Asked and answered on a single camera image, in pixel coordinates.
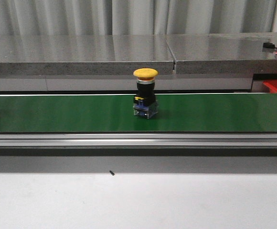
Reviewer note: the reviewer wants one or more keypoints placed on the yellow mushroom push button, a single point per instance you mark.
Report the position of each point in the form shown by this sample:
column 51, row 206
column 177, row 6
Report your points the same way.
column 145, row 102

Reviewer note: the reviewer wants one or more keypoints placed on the grey stone counter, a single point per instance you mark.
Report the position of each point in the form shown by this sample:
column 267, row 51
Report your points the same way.
column 235, row 62

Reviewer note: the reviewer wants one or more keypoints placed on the green conveyor belt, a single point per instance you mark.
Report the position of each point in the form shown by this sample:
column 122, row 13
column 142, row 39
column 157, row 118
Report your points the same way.
column 114, row 113

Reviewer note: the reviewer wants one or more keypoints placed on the white pleated curtain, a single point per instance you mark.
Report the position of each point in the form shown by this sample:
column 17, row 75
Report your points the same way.
column 136, row 17

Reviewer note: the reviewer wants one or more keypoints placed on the aluminium conveyor frame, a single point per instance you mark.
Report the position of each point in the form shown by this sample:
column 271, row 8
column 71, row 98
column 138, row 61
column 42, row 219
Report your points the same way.
column 139, row 140

